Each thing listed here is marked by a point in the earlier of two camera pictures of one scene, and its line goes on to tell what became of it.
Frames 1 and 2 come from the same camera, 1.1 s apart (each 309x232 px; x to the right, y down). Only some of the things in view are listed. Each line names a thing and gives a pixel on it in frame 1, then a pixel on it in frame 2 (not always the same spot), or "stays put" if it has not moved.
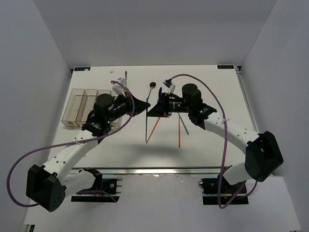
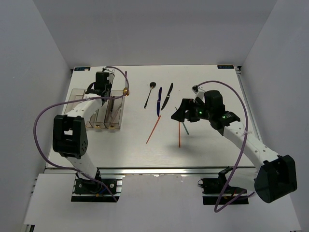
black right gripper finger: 157,111 to 179,115
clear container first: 72,108 stays put
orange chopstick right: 179,131 stays put
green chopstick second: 184,123 stays put
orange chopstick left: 153,130 stays put
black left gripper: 140,106 to 109,86
